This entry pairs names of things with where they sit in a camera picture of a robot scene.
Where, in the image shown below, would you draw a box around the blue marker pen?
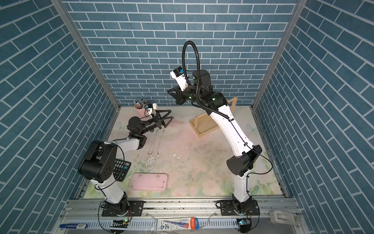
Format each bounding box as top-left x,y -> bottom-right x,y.
59,224 -> 89,229

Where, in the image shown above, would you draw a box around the white plastic bracket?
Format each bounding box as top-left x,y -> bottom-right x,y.
269,210 -> 297,226

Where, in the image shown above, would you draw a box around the pink plastic tray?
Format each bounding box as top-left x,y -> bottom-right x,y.
130,173 -> 168,192

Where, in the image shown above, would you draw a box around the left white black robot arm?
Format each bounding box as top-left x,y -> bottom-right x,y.
78,109 -> 173,214

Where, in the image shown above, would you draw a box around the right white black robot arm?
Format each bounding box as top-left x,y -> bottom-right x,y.
167,41 -> 262,214

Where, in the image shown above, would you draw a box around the pink pen holder cup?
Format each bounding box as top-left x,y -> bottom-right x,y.
135,104 -> 149,119

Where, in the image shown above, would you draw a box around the black calculator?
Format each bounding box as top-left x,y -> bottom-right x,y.
113,159 -> 131,182

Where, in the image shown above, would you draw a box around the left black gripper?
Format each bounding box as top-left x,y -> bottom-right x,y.
138,113 -> 172,137

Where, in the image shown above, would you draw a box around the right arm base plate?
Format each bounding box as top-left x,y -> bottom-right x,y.
215,198 -> 260,216

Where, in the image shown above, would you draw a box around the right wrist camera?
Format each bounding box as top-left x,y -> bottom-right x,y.
170,66 -> 188,91

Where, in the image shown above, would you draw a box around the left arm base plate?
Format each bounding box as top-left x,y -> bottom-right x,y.
100,200 -> 144,217

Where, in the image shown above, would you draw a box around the wooden jewelry display stand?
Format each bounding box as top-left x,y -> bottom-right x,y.
189,113 -> 220,138

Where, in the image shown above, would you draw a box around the silver chain necklace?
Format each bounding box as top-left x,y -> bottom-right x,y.
156,129 -> 166,155
147,131 -> 158,156

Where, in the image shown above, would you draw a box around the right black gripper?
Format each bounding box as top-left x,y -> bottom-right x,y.
168,87 -> 203,108

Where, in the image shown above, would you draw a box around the pens in cup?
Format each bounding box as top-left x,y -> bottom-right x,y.
134,99 -> 148,109

